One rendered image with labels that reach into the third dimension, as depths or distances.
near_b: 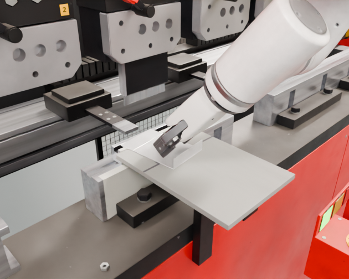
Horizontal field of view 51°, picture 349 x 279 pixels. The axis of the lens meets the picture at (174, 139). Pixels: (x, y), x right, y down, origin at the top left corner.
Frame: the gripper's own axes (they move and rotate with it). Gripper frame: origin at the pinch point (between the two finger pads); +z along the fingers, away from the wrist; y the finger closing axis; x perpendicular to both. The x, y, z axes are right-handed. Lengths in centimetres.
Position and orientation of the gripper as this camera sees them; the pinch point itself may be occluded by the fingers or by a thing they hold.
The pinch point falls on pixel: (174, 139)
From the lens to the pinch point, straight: 66.6
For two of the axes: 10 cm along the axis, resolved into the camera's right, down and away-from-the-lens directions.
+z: -5.0, 4.7, 7.3
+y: -6.3, 3.8, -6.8
